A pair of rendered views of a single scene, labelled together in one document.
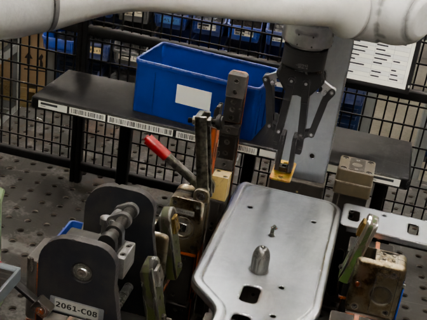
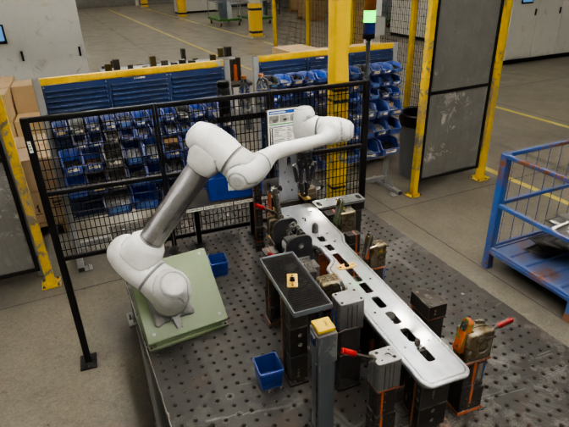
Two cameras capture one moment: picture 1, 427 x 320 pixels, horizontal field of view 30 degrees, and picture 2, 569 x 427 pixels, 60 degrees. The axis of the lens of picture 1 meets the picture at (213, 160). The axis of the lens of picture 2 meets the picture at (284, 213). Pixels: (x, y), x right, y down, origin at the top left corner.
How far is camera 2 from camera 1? 1.29 m
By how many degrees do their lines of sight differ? 27
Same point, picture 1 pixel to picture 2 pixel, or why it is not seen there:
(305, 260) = (323, 223)
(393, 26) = (347, 136)
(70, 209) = not seen: hidden behind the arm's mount
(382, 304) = (350, 225)
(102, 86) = not seen: hidden behind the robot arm
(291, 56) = (302, 156)
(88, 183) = (180, 243)
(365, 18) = (339, 136)
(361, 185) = (313, 193)
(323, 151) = (295, 186)
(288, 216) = (302, 213)
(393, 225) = (332, 202)
